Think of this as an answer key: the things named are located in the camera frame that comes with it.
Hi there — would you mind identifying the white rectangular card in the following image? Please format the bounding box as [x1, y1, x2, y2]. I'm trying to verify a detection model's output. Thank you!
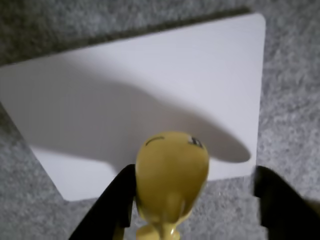
[0, 12, 267, 202]

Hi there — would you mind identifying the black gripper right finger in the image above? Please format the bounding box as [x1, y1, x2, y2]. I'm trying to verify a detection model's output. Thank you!
[252, 165, 320, 240]

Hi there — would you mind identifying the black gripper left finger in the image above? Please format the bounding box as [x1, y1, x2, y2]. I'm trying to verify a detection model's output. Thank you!
[68, 163, 138, 240]

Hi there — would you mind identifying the yellow egg sushi toy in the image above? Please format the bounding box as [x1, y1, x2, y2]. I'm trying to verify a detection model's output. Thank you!
[134, 130, 210, 240]

